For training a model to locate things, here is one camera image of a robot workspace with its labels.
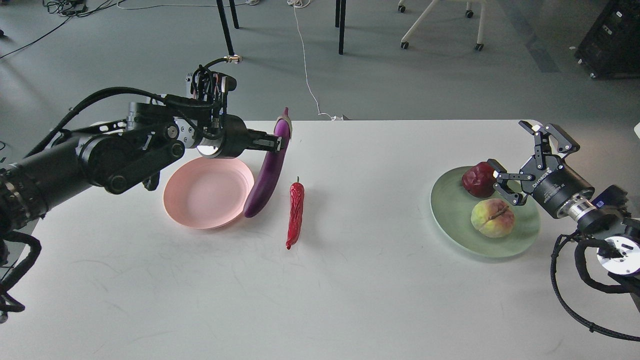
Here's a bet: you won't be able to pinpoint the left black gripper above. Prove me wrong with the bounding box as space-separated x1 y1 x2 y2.
196 114 290 159

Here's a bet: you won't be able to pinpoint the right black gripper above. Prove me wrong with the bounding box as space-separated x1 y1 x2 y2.
487 120 595 219

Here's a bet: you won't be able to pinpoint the purple eggplant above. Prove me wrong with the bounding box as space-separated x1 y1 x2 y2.
243 107 293 218

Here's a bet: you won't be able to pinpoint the dark red pomegranate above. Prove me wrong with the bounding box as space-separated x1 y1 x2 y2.
461 161 496 199

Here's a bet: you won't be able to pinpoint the yellow green peach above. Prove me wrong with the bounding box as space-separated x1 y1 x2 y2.
470 198 515 239

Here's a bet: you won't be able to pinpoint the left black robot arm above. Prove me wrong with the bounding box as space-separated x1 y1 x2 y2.
0 63 293 322

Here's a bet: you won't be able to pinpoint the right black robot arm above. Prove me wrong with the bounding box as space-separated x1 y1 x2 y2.
488 120 639 342

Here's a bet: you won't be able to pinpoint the red chili pepper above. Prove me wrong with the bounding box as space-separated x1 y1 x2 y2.
285 177 306 250

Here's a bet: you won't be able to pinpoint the pink plate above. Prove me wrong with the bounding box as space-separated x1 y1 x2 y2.
162 157 255 230

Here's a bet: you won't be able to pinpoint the light green plate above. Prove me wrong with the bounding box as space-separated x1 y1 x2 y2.
429 165 541 259

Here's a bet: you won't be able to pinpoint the black equipment case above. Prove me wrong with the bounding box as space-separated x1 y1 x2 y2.
574 0 640 80

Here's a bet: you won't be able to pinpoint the black table legs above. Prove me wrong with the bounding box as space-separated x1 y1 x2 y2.
216 0 347 58

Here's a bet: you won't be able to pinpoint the white rolling chair base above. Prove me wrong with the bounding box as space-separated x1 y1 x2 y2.
398 0 490 53

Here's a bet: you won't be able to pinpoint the white floor cable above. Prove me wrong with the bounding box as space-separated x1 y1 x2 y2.
286 0 346 122

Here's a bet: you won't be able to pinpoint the black floor cables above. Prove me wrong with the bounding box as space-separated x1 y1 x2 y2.
0 0 121 60

